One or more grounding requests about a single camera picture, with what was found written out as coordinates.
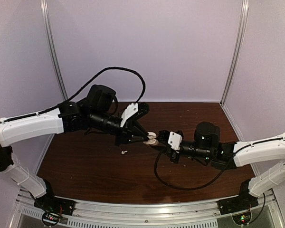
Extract right black camera cable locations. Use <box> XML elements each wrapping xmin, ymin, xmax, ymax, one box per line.
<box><xmin>153</xmin><ymin>144</ymin><xmax>236</xmax><ymax>190</ymax></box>

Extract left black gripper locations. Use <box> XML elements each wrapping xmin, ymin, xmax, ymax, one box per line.
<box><xmin>89</xmin><ymin>109</ymin><xmax>149</xmax><ymax>147</ymax></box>

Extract black camera cable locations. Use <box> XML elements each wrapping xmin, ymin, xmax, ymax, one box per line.
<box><xmin>4</xmin><ymin>66</ymin><xmax>147</xmax><ymax>123</ymax></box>
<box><xmin>153</xmin><ymin>144</ymin><xmax>236</xmax><ymax>190</ymax></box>

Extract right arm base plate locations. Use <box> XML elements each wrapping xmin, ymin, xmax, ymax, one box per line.
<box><xmin>218</xmin><ymin>196</ymin><xmax>258</xmax><ymax>215</ymax></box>

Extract left aluminium frame post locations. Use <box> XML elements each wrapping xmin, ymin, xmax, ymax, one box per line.
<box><xmin>40</xmin><ymin>0</ymin><xmax>68</xmax><ymax>101</ymax></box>

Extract aluminium frame post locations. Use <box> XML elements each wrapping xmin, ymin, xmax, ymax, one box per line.
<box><xmin>40</xmin><ymin>0</ymin><xmax>68</xmax><ymax>101</ymax></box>
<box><xmin>220</xmin><ymin>0</ymin><xmax>249</xmax><ymax>106</ymax></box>

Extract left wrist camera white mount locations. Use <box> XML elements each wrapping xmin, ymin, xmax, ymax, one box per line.
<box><xmin>120</xmin><ymin>103</ymin><xmax>150</xmax><ymax>127</ymax></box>

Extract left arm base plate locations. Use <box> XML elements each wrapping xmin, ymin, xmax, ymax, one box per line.
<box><xmin>32</xmin><ymin>196</ymin><xmax>75</xmax><ymax>216</ymax></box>

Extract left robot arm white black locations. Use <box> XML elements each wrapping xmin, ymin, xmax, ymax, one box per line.
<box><xmin>0</xmin><ymin>85</ymin><xmax>149</xmax><ymax>211</ymax></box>

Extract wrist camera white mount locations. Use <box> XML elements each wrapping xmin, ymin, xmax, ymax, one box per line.
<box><xmin>157</xmin><ymin>130</ymin><xmax>183</xmax><ymax>151</ymax></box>
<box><xmin>120</xmin><ymin>103</ymin><xmax>150</xmax><ymax>127</ymax></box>

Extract left black camera cable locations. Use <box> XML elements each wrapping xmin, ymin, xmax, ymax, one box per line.
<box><xmin>4</xmin><ymin>66</ymin><xmax>147</xmax><ymax>123</ymax></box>

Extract right aluminium frame post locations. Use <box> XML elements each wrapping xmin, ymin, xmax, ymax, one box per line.
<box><xmin>220</xmin><ymin>0</ymin><xmax>249</xmax><ymax>106</ymax></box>

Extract white earbud charging case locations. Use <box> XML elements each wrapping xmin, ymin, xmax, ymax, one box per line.
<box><xmin>143</xmin><ymin>132</ymin><xmax>159</xmax><ymax>146</ymax></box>

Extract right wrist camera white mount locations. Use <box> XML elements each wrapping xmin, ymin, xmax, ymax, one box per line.
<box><xmin>157</xmin><ymin>130</ymin><xmax>183</xmax><ymax>151</ymax></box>

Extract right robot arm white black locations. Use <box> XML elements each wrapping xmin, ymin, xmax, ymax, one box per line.
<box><xmin>146</xmin><ymin>122</ymin><xmax>285</xmax><ymax>210</ymax></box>

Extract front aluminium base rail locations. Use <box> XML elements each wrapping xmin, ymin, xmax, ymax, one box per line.
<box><xmin>8</xmin><ymin>188</ymin><xmax>285</xmax><ymax>228</ymax></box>

